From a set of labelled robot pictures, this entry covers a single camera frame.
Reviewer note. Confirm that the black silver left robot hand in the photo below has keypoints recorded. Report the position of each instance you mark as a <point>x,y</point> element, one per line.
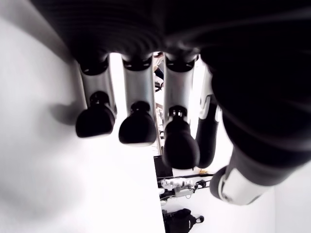
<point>255,85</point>

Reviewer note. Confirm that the person in white shirt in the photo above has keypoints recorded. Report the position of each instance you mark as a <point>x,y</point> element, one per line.
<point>159,72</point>

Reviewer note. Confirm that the black square monitor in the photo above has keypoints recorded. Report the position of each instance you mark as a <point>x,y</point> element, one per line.
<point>162,167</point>

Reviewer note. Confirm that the white robot parts cluster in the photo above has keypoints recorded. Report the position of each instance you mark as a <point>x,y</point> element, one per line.
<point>170,183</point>

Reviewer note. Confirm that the black backpack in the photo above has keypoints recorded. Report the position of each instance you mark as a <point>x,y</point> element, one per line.
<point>179,221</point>

